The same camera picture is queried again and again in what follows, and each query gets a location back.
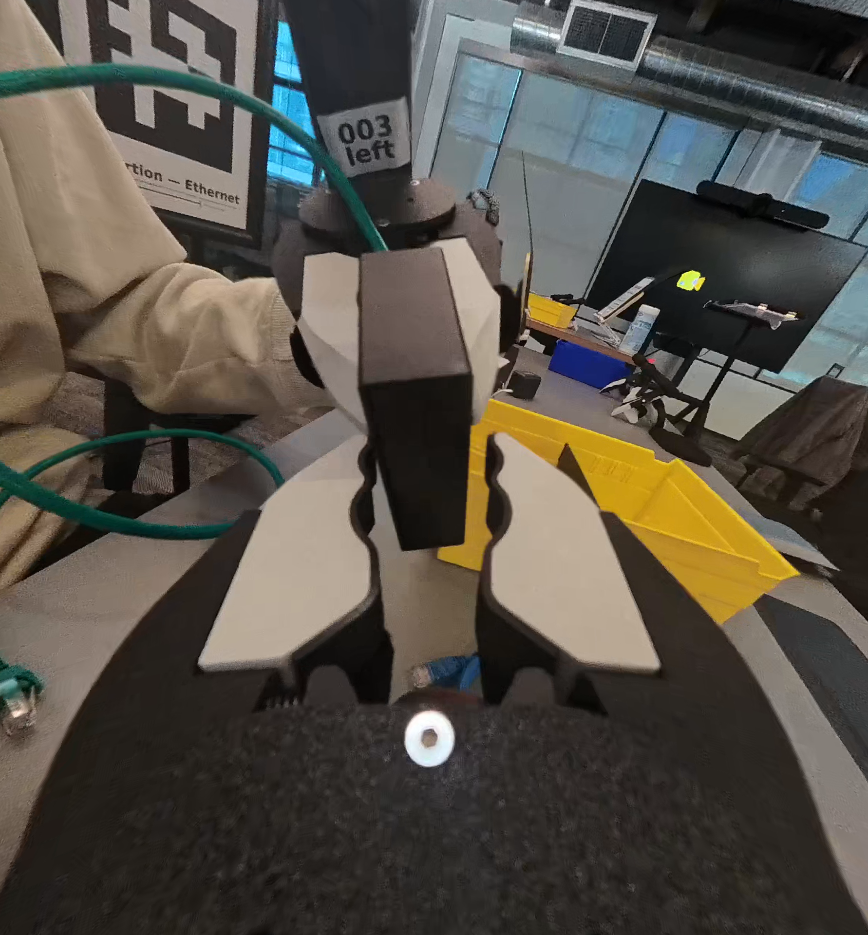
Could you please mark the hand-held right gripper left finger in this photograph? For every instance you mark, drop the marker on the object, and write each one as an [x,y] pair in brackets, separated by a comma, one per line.
[295,577]

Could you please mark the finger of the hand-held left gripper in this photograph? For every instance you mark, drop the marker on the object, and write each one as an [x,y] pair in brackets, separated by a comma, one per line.
[478,329]
[332,321]

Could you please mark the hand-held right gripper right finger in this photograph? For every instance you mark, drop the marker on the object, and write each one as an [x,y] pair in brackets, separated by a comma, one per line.
[573,577]

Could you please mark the black ethernet switch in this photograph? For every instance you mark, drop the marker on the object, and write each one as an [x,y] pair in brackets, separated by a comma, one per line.
[416,409]

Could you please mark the person's left forearm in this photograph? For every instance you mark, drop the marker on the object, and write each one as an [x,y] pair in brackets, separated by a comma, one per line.
[207,343]

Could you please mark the yellow plastic bin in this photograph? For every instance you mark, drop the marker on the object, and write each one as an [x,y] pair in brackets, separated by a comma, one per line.
[682,540]
[551,310]

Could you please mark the small black box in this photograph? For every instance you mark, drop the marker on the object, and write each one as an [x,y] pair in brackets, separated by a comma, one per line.
[527,386]

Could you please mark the black bin divider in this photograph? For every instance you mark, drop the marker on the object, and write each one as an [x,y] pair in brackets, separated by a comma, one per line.
[576,475]

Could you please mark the blue plastic bin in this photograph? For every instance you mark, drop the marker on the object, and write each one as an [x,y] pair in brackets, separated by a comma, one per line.
[587,365]

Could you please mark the white document stand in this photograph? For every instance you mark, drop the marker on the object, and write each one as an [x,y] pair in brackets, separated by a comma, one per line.
[624,296]

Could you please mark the white wipes canister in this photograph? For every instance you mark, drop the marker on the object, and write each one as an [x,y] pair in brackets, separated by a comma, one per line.
[638,332]

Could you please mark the black white tag sign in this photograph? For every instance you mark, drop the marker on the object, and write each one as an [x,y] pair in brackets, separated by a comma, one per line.
[185,182]

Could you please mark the white vent grille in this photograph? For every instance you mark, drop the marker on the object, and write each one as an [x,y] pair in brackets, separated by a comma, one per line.
[606,33]

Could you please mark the chair draped with jacket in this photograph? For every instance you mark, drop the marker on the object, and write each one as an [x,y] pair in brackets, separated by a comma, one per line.
[806,431]

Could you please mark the black television screen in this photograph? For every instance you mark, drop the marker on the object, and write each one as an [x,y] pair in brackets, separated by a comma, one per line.
[770,292]

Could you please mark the black webcam bar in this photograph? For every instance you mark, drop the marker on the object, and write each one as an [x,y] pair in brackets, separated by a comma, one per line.
[763,204]

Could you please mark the person's upper body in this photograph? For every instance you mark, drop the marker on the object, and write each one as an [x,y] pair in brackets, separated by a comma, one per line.
[39,182]

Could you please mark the round silver air duct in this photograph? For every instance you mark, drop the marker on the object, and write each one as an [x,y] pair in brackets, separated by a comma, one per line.
[733,73]

